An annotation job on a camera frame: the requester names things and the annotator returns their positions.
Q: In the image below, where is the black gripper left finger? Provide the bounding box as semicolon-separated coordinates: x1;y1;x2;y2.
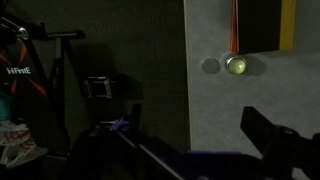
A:
64;103;189;180

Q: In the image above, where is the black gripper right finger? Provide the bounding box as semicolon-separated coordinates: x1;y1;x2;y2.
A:
239;105;320;180

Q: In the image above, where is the white plastic bag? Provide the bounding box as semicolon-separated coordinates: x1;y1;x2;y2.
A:
0;119;49;169

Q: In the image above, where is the black tripod stand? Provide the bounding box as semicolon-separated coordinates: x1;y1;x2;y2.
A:
0;13;88;158

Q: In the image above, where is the teal container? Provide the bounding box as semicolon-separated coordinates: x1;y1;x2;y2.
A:
0;89;13;122

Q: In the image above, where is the black book with yellow spine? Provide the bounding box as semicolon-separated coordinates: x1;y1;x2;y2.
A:
237;0;297;54

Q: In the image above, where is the black box with silver frame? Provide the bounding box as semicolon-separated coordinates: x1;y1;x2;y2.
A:
82;75;118;100

